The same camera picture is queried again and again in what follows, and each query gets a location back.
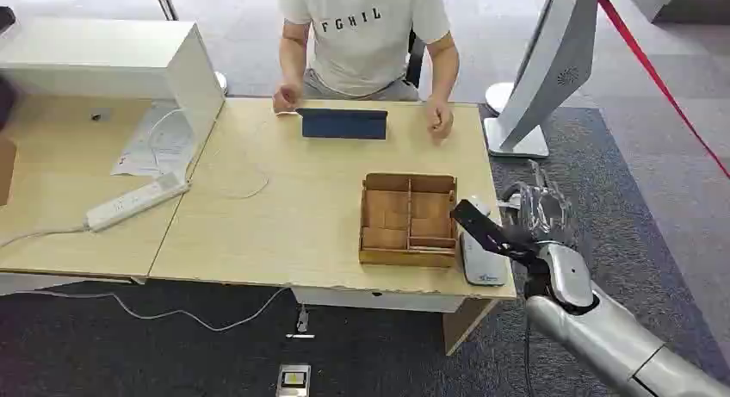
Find white kiosk stand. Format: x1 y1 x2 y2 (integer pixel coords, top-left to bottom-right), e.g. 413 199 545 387
483 0 671 159

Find wooden card box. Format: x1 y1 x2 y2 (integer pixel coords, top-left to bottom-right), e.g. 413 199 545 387
357 172 459 269

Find white paper sheets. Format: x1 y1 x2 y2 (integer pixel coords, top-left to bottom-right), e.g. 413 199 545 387
111 104 199 179

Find red barrier strap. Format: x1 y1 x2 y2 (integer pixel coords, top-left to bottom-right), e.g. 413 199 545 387
597 0 730 181

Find round white stand base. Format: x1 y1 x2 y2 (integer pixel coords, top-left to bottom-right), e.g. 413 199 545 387
485 81 517 116

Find metal pole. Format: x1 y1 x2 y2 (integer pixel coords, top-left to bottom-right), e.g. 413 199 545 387
151 0 180 22

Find person's left hand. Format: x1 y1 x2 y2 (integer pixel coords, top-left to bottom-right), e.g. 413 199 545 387
423 96 455 145

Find white floor cable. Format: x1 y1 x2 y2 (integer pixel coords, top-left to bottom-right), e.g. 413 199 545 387
16 287 292 333

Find person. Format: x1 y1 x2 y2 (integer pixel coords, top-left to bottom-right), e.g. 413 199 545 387
272 0 461 145

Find thin white wire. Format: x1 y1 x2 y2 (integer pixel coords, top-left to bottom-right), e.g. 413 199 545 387
199 147 270 201

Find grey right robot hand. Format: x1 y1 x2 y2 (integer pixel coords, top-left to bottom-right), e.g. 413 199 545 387
498 160 597 316

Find white desk cabinet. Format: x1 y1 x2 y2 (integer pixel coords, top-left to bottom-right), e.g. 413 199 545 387
0 16 226 173

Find white power strip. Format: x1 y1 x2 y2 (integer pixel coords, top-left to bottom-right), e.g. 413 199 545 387
84 174 190 233

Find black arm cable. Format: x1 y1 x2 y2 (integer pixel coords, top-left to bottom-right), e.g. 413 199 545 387
523 317 535 397

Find silver floor device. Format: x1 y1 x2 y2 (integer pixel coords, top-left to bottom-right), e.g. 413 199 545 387
275 363 312 397

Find brown cardboard piece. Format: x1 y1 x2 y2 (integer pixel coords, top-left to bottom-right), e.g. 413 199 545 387
0 139 18 208

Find white power strip cable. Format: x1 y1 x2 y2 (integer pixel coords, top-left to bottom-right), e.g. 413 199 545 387
0 225 90 251

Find dark blue tablet case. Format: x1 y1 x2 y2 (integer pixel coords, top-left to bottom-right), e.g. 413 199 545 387
295 108 389 141

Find person's right hand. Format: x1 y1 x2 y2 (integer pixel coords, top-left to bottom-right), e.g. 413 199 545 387
272 81 305 115

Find pale wooden side desk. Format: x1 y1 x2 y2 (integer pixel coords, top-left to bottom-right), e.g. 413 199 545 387
0 94 227 296

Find black chair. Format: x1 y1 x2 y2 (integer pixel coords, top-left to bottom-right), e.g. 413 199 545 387
405 28 428 90

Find white card reader device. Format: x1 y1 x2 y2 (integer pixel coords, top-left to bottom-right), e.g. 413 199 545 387
459 195 510 288

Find small floor connector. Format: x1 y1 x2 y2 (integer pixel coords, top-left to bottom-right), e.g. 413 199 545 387
285 304 316 341

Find person's hand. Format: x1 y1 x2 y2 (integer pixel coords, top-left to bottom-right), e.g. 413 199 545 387
423 96 455 145
272 81 305 115

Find black card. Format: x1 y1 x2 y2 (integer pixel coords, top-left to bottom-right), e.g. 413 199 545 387
450 199 540 264

